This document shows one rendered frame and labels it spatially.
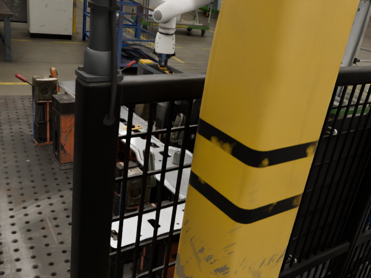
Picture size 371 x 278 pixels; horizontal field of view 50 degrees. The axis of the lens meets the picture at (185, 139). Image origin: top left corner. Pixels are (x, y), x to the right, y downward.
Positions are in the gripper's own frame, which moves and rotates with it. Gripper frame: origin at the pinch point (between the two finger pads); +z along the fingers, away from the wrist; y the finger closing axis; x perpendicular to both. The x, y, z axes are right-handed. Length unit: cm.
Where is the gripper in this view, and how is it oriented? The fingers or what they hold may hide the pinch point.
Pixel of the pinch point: (163, 62)
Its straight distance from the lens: 210.9
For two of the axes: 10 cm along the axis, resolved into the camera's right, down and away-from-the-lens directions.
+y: -9.7, -0.4, -2.4
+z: -1.4, 9.1, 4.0
